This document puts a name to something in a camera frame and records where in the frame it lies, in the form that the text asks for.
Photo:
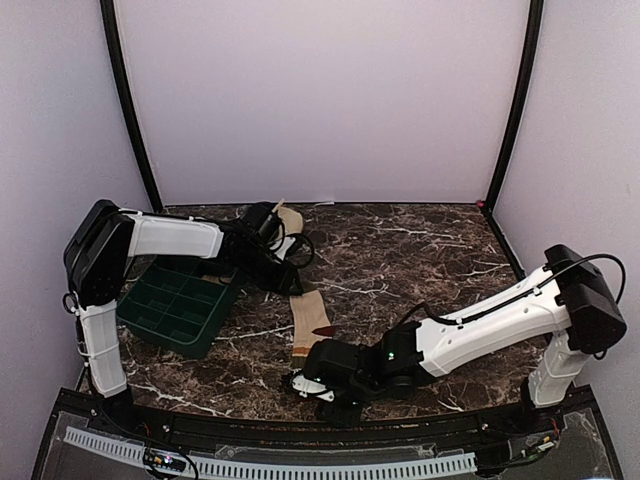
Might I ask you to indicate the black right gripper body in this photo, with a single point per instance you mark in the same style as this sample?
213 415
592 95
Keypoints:
359 393

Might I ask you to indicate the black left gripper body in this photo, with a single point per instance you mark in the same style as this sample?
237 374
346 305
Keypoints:
254 266

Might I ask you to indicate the striped brown red sock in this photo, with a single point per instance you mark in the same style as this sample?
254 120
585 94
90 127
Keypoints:
311 325

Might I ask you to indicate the green plastic divided tray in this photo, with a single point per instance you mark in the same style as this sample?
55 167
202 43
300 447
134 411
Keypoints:
172 307

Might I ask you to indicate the tan sock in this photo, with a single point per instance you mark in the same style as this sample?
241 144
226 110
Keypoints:
222 279

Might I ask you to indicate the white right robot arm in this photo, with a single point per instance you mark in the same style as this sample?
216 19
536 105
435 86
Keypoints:
568 298

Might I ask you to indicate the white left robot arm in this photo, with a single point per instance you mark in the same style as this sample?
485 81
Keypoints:
97 256

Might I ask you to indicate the wooden stick in cup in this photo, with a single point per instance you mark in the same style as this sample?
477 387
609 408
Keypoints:
279 205

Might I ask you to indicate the small circuit board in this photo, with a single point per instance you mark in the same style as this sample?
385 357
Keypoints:
159 461

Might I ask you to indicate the white slotted cable duct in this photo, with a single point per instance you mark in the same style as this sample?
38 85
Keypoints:
277 464

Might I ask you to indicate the black front rail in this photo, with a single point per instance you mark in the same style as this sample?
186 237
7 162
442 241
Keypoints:
203 430

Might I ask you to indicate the black left frame post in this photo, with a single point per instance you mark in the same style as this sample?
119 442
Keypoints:
126 101

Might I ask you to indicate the black frame post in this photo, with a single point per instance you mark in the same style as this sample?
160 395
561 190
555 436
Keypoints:
126 101
521 89

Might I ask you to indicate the black right frame post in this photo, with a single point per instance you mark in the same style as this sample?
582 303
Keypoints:
521 89

